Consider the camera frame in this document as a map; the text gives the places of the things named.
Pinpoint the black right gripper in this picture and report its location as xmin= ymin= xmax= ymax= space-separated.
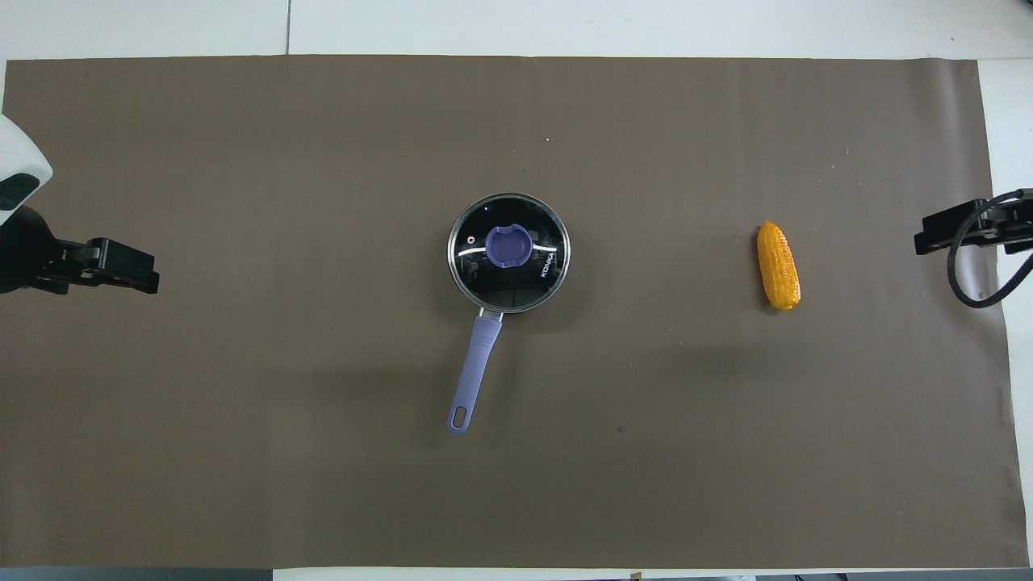
xmin=914 ymin=189 xmax=1033 ymax=257

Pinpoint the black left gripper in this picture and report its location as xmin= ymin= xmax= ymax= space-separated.
xmin=0 ymin=205 xmax=161 ymax=295

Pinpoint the yellow toy corn cob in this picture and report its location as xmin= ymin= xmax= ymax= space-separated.
xmin=756 ymin=221 xmax=801 ymax=311

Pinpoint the glass lid with purple knob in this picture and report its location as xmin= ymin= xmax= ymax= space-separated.
xmin=448 ymin=194 xmax=571 ymax=314

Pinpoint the brown table mat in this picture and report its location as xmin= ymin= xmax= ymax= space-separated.
xmin=0 ymin=54 xmax=1030 ymax=571

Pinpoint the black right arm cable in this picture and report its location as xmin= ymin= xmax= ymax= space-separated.
xmin=947 ymin=190 xmax=1033 ymax=309

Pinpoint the dark saucepan with purple handle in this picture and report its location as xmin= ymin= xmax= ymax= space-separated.
xmin=446 ymin=193 xmax=571 ymax=436

